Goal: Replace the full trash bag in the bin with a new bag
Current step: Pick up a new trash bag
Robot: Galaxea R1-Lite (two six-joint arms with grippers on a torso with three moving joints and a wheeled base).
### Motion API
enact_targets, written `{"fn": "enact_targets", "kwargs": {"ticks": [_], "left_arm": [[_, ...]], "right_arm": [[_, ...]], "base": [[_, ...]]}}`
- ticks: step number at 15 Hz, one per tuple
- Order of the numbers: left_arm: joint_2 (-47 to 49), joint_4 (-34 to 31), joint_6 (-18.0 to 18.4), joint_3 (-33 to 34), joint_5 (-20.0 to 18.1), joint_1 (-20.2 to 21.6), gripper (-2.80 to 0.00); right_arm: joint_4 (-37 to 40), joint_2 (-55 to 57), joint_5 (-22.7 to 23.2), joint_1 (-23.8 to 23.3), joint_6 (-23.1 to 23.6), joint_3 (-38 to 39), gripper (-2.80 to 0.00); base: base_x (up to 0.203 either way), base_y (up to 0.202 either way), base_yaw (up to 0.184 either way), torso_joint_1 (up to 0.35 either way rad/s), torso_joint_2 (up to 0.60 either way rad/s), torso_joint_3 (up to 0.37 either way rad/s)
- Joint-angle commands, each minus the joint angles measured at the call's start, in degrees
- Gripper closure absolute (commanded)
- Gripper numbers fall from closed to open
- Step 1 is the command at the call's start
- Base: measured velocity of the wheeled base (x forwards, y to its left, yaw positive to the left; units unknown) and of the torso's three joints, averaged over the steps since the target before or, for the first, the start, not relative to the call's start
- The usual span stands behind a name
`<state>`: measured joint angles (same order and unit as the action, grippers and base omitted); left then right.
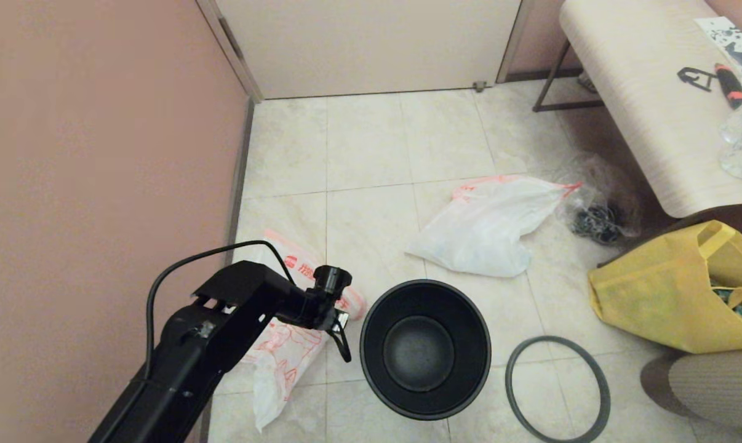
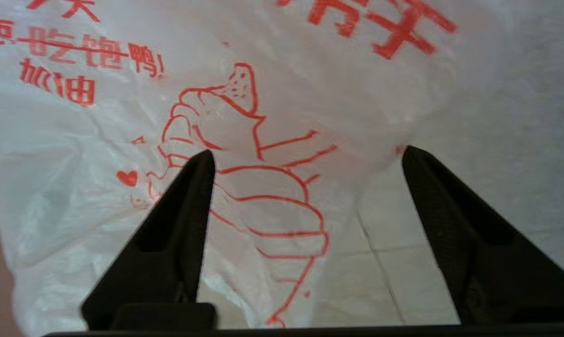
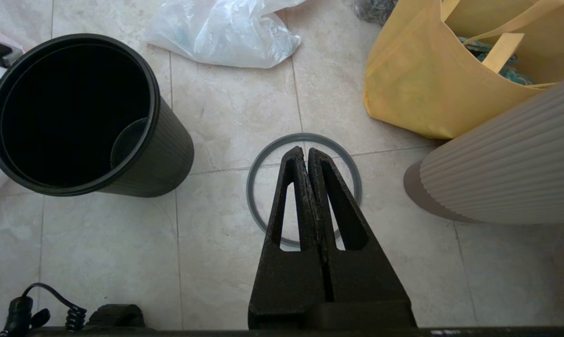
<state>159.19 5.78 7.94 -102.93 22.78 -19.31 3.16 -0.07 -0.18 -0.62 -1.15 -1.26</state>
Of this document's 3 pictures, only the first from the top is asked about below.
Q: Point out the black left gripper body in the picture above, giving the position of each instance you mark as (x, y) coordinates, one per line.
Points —
(315, 311)

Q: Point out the fresh white red-print trash bag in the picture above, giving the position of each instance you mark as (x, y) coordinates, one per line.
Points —
(279, 369)

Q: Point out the used white red-print trash bag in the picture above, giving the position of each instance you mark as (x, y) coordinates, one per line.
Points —
(488, 227)

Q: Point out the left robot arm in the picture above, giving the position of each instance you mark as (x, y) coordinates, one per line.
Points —
(180, 351)

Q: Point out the black trash bin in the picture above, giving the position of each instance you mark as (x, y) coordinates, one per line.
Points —
(420, 351)

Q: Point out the clear bag of dark parts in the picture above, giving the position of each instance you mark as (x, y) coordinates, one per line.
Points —
(598, 218)

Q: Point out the yellow fabric tote bag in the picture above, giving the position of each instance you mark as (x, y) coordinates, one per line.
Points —
(654, 301)

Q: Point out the white door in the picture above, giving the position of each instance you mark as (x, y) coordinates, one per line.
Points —
(371, 43)

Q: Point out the metal door stopper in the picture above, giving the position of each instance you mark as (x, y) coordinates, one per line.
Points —
(480, 87)

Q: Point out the small grey floor object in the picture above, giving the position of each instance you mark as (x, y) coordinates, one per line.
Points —
(587, 83)

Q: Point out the light wood-grain table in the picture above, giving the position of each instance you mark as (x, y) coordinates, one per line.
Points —
(642, 92)

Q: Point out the white ribbed cylinder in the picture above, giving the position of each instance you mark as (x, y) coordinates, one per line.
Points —
(715, 387)

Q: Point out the teal patterned tote contents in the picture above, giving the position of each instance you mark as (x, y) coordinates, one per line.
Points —
(729, 298)

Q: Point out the black hook clip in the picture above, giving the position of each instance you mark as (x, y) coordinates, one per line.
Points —
(691, 75)

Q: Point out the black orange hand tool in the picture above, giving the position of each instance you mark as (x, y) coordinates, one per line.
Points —
(731, 86)

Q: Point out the printed black white paper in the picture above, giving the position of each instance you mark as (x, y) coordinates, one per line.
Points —
(731, 40)

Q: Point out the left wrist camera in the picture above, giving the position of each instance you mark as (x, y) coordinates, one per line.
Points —
(331, 280)

